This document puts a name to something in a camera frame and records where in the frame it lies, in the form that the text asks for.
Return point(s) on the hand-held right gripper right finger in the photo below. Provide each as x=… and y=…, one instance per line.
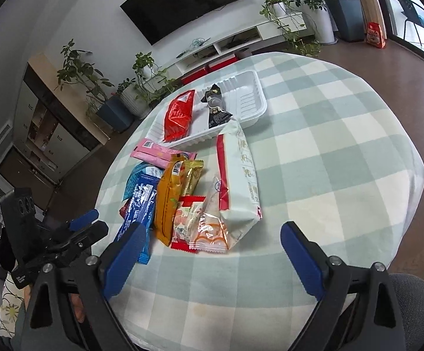
x=303, y=263

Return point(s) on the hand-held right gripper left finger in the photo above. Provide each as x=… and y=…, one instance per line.
x=124, y=259

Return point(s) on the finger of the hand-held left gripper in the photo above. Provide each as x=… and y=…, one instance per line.
x=85, y=218
x=91, y=232

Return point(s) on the dark blue snack packet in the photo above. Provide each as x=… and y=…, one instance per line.
x=140, y=201

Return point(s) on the orange snack packet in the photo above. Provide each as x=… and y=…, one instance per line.
x=166, y=197

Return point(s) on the large white red-striped snack bag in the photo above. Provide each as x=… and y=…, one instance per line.
x=241, y=175

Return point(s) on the clear pinkish snack packet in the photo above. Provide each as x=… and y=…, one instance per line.
x=215, y=193

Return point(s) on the white plastic tray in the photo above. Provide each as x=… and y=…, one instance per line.
x=244, y=95

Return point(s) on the small dark red snack packet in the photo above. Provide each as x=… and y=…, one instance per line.
x=124, y=210

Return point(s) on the light blue snack packet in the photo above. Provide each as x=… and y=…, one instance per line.
x=138, y=175

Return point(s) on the red white floral snack packet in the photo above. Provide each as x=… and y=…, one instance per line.
x=186, y=219

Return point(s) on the floral patterned clothing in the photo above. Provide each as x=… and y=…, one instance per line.
x=10, y=307

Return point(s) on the clear orange-printed snack packet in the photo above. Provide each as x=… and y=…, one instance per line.
x=208, y=234

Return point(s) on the pink snack packet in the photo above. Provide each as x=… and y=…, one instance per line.
x=149, y=150

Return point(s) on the gold foil snack packet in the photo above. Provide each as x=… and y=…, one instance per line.
x=191, y=175

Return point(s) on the tall plant in blue pot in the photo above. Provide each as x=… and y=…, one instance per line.
x=115, y=113

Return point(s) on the green white checkered tablecloth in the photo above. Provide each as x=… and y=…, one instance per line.
x=307, y=153

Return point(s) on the grey office chair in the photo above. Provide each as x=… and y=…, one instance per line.
x=413, y=299

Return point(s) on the plant in white ribbed pot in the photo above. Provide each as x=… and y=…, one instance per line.
x=133, y=102

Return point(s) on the trailing plant in white pot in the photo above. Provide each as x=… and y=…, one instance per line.
x=277, y=5
x=144, y=65

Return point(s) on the black gold snack packet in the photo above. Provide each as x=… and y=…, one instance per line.
x=217, y=115

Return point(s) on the red storage box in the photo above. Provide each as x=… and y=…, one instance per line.
x=223, y=64

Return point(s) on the white television cabinet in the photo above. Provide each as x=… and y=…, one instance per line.
x=270, y=29

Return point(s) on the red bag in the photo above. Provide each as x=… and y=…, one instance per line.
x=375, y=34

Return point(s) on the bushy plant in white pot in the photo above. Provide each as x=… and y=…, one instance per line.
x=321, y=22

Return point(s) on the tall plant in dark pot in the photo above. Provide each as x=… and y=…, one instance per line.
x=345, y=18

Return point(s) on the black balcony chair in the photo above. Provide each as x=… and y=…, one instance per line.
x=416, y=11

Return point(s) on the wooden wall cabinet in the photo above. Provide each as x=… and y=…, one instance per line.
x=43, y=117

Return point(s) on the black wall television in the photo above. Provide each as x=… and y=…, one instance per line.
x=186, y=3

